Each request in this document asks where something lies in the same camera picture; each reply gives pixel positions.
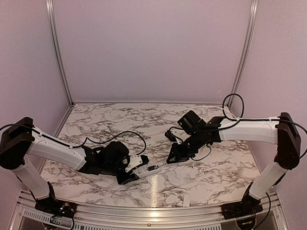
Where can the white battery cover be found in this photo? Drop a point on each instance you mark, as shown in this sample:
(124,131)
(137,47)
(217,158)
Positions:
(186,200)

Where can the aluminium frame post left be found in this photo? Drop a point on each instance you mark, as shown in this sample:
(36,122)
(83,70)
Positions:
(56,47)

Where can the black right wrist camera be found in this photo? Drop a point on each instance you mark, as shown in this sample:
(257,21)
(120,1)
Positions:
(191,122)

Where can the white zip tie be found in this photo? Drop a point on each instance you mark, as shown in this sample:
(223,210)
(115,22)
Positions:
(225,111)

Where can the white remote control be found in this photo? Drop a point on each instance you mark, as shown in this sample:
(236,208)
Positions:
(142,172)

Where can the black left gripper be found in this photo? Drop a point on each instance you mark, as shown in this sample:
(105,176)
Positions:
(127,178)

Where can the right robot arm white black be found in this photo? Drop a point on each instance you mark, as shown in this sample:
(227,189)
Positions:
(279,130)

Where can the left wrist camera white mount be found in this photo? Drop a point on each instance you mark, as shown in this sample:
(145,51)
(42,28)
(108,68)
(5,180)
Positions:
(136,161)

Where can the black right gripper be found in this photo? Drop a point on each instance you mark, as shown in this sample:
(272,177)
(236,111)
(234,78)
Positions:
(174,151)

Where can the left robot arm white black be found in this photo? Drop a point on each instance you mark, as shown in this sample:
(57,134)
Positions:
(22,139)

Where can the aluminium front rail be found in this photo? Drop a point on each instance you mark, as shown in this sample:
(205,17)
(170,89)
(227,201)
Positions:
(100,217)

